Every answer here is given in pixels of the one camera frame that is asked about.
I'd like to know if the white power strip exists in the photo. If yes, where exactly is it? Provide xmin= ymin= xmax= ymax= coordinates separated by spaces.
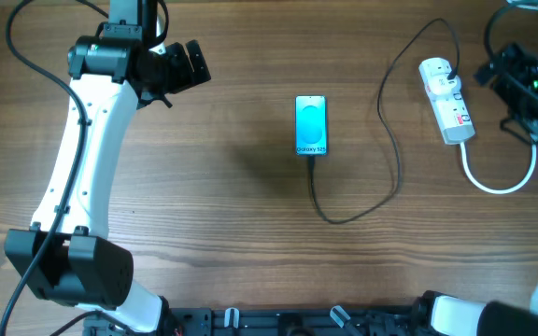
xmin=418 ymin=58 xmax=475 ymax=145

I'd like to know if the black charger cable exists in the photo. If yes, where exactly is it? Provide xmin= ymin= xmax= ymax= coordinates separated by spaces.
xmin=306 ymin=17 xmax=461 ymax=225

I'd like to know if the blue Galaxy S25 smartphone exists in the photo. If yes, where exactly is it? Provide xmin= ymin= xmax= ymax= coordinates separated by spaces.
xmin=295 ymin=95 xmax=328 ymax=156

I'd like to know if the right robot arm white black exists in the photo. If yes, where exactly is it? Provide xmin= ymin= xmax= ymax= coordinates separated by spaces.
xmin=416 ymin=44 xmax=538 ymax=335

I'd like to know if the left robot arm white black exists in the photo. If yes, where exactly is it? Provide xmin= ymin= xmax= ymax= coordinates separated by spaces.
xmin=4 ymin=1 xmax=210 ymax=335

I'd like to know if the white charger adapter plug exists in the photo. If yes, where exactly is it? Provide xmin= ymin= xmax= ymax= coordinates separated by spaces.
xmin=425 ymin=75 xmax=461 ymax=101

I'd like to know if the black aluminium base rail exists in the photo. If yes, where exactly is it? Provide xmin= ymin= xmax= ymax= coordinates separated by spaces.
xmin=82 ymin=305 xmax=424 ymax=336

